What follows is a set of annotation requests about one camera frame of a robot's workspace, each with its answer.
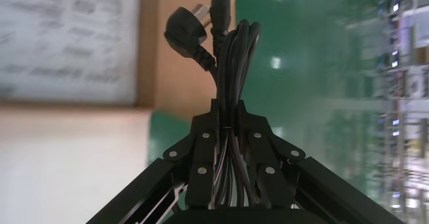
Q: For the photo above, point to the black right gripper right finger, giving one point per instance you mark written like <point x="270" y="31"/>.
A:
<point x="264" y="155"/>

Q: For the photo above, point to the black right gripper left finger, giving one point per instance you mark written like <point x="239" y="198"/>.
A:
<point x="201" y="155"/>

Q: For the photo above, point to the brown cardboard storage box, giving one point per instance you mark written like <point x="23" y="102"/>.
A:
<point x="174" y="65"/>

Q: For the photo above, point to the background equipment racks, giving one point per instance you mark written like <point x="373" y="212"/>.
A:
<point x="402" y="81"/>

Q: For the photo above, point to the white printed manual sheet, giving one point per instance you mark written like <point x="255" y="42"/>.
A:
<point x="67" y="31"/>

